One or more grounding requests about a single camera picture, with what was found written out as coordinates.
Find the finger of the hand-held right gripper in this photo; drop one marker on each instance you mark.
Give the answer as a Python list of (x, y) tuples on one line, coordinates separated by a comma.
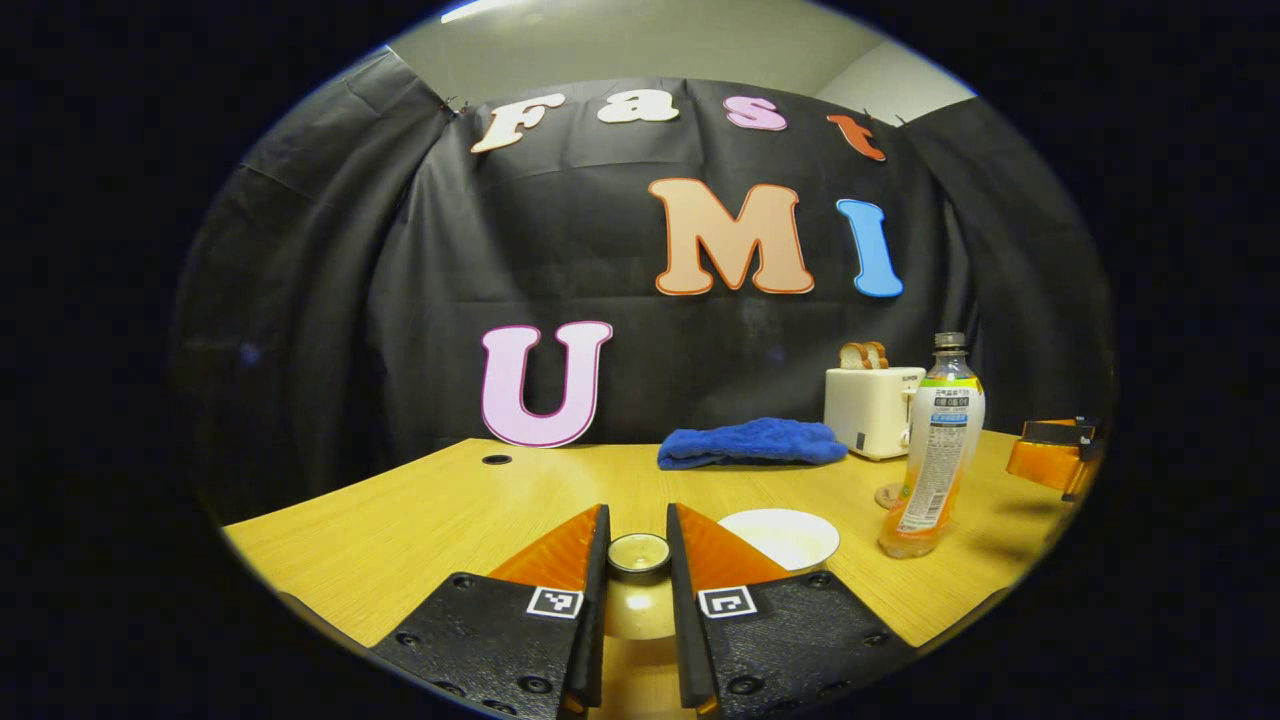
[(1040, 460)]

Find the round brown coaster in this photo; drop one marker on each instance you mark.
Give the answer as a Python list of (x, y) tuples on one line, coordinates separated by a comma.
[(886, 495)]

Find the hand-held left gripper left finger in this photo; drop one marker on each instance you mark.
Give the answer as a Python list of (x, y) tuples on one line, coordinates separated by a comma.
[(596, 620)]

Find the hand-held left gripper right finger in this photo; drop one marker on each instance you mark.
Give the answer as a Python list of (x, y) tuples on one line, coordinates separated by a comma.
[(683, 620)]

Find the clear plastic water bottle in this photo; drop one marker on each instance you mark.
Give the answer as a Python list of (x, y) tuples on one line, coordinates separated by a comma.
[(935, 450)]

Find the blue towel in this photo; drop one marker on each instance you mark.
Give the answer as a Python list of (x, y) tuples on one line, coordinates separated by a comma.
[(750, 442)]

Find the beige teacup lid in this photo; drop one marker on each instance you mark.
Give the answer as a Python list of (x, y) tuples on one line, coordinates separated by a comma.
[(638, 552)]

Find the white toaster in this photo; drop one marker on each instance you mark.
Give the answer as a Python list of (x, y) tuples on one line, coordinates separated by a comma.
[(865, 410)]

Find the bread slice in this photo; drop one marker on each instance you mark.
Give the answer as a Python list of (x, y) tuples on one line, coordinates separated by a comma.
[(853, 356), (876, 354)]

